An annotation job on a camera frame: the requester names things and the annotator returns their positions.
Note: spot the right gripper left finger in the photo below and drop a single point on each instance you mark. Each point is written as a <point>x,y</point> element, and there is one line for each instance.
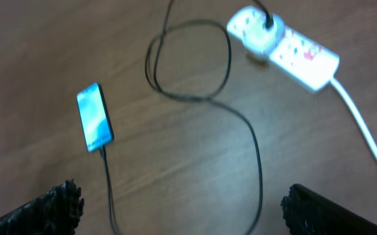
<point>56,212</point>

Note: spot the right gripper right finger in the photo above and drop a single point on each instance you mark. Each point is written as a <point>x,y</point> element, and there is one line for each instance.
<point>308,213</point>

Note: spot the white charger plug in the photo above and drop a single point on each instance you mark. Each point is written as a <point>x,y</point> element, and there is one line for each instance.
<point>259,41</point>

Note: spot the blue Galaxy smartphone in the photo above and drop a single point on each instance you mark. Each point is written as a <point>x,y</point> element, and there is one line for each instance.
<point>94,117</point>

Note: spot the white power strip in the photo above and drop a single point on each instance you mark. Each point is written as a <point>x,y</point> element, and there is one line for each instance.
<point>308,62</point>

